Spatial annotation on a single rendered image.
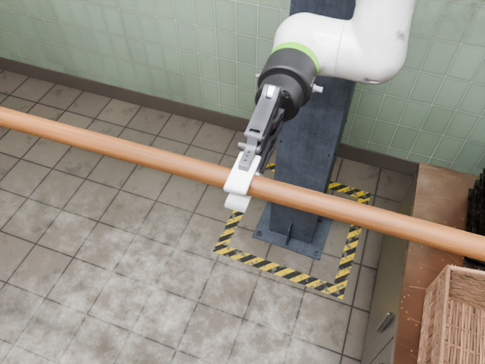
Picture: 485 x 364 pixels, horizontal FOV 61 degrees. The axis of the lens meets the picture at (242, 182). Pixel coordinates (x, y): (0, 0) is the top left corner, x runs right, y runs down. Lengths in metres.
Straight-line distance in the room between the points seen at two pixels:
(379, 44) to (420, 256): 0.73
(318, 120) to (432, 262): 0.54
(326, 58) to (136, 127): 1.78
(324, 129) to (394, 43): 0.65
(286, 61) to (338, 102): 0.60
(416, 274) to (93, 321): 1.23
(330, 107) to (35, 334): 1.41
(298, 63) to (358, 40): 0.12
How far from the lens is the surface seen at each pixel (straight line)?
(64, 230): 2.10
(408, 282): 1.26
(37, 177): 2.36
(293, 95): 0.67
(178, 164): 0.59
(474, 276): 1.16
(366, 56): 0.76
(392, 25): 0.75
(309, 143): 1.42
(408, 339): 1.19
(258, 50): 1.98
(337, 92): 1.26
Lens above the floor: 1.65
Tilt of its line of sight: 52 degrees down
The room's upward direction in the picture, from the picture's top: straight up
